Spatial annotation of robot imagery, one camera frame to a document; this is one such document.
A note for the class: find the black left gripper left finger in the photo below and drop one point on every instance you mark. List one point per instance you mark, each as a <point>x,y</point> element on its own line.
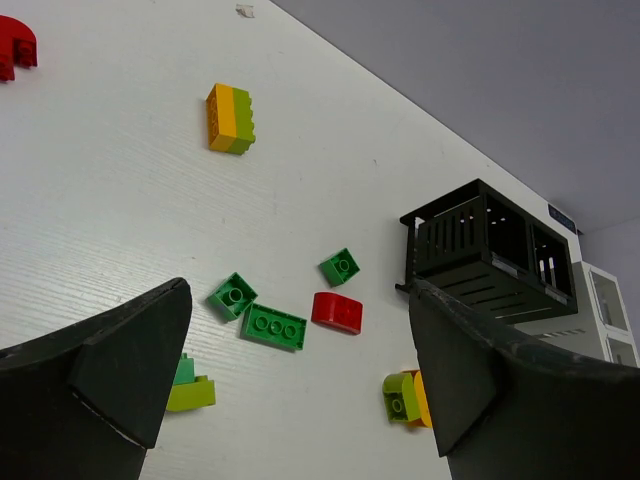
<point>87,401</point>

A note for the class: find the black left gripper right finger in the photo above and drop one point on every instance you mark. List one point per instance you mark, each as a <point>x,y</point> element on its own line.
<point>505,405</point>

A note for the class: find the orange rounded lego brick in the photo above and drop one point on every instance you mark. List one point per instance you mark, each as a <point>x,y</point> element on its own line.
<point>424,421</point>

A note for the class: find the lime rounded lego brick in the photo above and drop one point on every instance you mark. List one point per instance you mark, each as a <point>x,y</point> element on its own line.
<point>400,399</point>

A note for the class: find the lime curved lego base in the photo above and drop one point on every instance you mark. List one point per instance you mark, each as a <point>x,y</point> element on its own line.
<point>191,396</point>

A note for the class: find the orange long lego brick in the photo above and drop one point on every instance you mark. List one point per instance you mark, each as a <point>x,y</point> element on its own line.
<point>221,118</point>

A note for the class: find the lime long lego brick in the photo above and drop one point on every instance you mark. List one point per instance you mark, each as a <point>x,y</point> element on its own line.
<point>245,135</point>

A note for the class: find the white two-slot container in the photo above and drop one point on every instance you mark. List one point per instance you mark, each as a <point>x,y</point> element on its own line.
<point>600,329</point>

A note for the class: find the black two-slot container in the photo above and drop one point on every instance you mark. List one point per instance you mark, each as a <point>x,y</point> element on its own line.
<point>484,250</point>

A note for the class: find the dark green hollow square lego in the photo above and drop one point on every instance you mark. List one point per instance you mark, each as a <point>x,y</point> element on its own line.
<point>232,297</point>

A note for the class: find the dark green long lego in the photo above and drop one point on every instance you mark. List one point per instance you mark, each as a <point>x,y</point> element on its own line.
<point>274,328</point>

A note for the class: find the red rounded lego brick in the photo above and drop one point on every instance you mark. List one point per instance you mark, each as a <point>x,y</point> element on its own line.
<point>337,312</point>

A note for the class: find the blue table label right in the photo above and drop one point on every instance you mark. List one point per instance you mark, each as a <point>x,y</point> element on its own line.
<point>562,219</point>

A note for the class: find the dark green small square lego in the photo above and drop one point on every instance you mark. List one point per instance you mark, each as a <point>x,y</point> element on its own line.
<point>339,268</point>

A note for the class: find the red arch lego brick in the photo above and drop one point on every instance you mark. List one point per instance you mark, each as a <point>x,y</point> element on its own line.
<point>18,47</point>

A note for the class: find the white paper scrap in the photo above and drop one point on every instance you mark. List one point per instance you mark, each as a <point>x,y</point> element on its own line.
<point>245,11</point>

